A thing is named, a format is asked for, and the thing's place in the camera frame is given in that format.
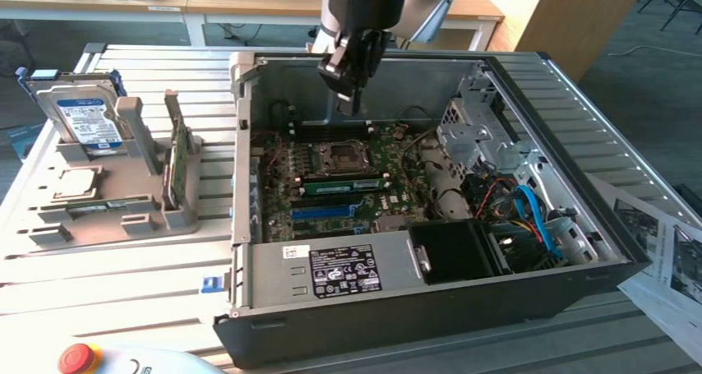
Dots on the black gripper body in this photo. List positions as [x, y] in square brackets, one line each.
[365, 2]

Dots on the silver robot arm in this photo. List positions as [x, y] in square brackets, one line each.
[431, 8]

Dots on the black RAM slot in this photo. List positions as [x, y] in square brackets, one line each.
[334, 129]

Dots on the green RAM stick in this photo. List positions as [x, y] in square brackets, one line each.
[105, 206]
[344, 187]

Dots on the CPU socket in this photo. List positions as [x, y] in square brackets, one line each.
[344, 155]

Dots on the green motherboard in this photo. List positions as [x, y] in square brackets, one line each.
[396, 160]

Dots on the metal disk bay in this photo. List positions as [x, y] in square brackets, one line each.
[475, 135]

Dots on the blue expansion slot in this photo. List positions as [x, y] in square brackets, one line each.
[322, 213]

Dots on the green graphics card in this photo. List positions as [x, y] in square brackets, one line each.
[178, 156]

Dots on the wooden desk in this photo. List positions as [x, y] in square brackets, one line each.
[165, 4]

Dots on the wooden cabinet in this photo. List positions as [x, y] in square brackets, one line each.
[571, 16]

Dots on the blue disk caddy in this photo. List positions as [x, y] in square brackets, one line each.
[116, 84]

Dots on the hard disk with blue label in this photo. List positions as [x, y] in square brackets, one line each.
[82, 117]

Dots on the grey power supply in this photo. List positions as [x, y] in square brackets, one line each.
[334, 271]

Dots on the black fan shroud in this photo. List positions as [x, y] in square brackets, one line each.
[459, 250]

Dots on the grey parts rack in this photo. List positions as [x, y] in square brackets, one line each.
[129, 222]

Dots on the silver CPU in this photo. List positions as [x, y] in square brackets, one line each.
[77, 181]

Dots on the black chair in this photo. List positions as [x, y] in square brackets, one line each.
[672, 0]

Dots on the blue plastic clip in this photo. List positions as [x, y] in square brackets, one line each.
[212, 284]

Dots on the black open PC case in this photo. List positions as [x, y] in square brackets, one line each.
[417, 320]

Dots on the printed paper sheets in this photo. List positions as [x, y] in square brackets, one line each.
[659, 246]

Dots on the white teach pendant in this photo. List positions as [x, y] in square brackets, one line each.
[160, 361]

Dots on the red emergency stop button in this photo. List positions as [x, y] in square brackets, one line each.
[80, 358]

